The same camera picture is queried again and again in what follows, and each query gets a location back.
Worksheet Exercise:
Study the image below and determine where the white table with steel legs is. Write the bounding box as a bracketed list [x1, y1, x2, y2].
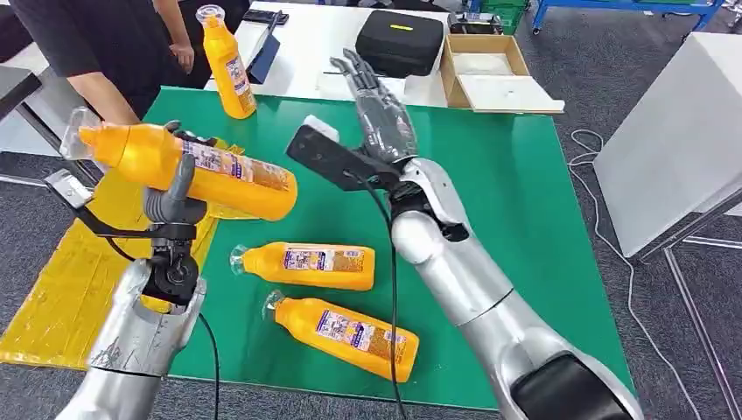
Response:
[591, 31, 742, 420]

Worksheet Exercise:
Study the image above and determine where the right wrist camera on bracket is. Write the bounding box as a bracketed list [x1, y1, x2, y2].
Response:
[285, 115, 403, 193]

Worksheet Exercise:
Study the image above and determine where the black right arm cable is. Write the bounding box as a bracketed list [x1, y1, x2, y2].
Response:
[346, 169, 410, 420]

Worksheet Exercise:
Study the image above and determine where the person's left hand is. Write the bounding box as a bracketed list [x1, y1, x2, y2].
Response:
[169, 42, 196, 74]

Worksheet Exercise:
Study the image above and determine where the blue metal frame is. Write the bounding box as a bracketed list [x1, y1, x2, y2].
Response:
[532, 0, 725, 34]

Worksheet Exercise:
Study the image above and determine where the black hard case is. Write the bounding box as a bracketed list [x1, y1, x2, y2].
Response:
[354, 10, 445, 79]

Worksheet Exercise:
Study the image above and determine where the black remote control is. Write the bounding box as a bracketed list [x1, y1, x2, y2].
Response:
[241, 8, 290, 26]

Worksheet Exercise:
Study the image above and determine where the green plastic crate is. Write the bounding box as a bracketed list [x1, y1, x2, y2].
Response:
[480, 0, 531, 35]

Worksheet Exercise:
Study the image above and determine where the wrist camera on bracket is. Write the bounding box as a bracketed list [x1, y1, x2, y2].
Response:
[44, 169, 199, 242]
[285, 115, 403, 193]

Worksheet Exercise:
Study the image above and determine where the cardboard box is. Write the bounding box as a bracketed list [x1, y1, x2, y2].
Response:
[439, 33, 566, 116]

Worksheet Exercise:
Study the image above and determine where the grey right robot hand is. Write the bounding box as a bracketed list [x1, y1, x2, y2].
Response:
[330, 47, 420, 166]

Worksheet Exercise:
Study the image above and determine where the white floor cable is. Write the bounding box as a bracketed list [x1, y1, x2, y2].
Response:
[566, 128, 705, 420]

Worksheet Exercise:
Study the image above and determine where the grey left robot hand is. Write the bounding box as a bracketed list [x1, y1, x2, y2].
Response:
[143, 120, 219, 226]

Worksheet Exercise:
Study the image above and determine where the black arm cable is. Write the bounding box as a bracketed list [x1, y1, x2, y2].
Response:
[106, 236, 221, 420]
[346, 169, 410, 420]

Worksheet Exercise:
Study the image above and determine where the green table mat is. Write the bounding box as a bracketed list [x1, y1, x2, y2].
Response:
[142, 85, 637, 413]

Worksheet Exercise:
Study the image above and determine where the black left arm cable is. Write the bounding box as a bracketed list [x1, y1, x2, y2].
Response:
[106, 236, 221, 420]

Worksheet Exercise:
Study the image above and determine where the person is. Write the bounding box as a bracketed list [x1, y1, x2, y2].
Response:
[8, 0, 250, 126]

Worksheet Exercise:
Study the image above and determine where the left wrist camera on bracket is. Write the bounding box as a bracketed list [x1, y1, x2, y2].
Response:
[44, 169, 199, 242]

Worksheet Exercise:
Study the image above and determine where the white foam insert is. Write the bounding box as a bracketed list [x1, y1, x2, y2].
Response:
[451, 52, 515, 76]

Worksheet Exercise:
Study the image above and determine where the orange drink bottle clear cap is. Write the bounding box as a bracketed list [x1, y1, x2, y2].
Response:
[59, 107, 299, 222]
[229, 241, 376, 292]
[262, 290, 421, 384]
[195, 4, 258, 121]

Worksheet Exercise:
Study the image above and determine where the yellow plastic sheet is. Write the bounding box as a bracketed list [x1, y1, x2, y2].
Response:
[0, 136, 259, 372]

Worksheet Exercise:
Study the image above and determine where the grey side table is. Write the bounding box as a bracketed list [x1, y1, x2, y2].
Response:
[0, 63, 102, 190]

